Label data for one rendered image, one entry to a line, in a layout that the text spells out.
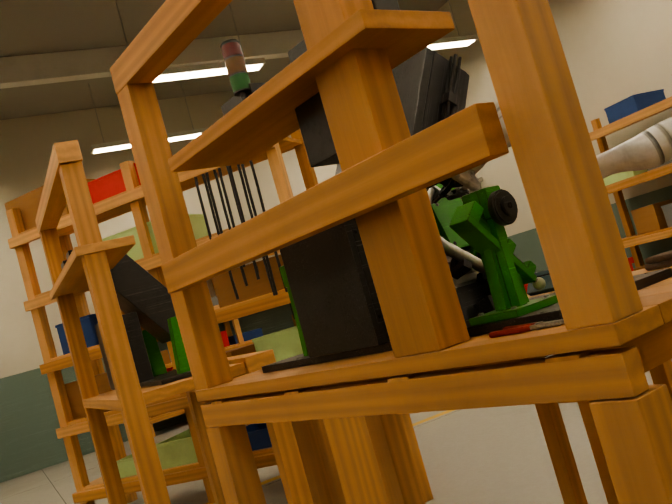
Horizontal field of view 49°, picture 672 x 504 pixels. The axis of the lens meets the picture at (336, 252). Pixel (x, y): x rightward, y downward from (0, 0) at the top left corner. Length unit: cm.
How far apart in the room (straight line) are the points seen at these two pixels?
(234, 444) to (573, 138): 148
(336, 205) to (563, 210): 51
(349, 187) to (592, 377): 59
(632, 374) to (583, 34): 803
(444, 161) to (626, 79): 752
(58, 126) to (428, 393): 993
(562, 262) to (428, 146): 31
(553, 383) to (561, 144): 40
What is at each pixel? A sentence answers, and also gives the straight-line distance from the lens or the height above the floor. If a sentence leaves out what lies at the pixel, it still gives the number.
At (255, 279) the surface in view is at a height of 130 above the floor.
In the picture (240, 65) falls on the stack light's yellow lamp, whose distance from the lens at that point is 195.
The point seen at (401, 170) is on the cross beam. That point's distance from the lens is 138.
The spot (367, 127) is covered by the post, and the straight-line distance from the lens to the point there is 151.
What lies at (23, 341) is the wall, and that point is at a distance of 1055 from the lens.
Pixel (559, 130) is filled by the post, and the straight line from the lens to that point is 123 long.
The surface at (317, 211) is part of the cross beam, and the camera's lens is 159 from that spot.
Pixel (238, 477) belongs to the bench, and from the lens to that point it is 235.
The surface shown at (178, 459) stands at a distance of 524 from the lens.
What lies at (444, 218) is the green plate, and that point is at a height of 115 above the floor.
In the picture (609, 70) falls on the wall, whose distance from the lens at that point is 892.
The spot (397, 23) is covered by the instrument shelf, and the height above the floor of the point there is 151.
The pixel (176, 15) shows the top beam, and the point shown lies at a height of 188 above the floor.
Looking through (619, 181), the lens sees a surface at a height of 143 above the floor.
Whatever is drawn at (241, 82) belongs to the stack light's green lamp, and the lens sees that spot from 193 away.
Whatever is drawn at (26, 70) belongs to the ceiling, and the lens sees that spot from 916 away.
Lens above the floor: 103
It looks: 4 degrees up
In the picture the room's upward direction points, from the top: 16 degrees counter-clockwise
